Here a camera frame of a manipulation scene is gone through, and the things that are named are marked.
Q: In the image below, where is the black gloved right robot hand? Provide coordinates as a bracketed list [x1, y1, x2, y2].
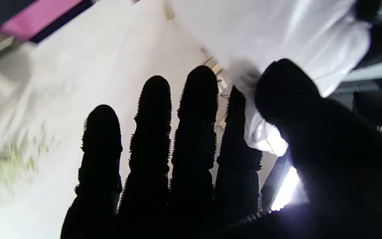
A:
[60, 59, 382, 239]

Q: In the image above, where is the translucent white glove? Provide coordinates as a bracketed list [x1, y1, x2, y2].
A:
[168, 0, 372, 157]

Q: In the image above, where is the bright studio light panel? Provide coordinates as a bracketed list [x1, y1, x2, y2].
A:
[271, 166, 300, 213]

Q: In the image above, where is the printed kitchen scene backdrop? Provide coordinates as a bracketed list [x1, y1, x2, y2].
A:
[0, 0, 278, 239]

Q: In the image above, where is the black box with pink inside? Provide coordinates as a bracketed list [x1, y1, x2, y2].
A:
[0, 0, 95, 43]

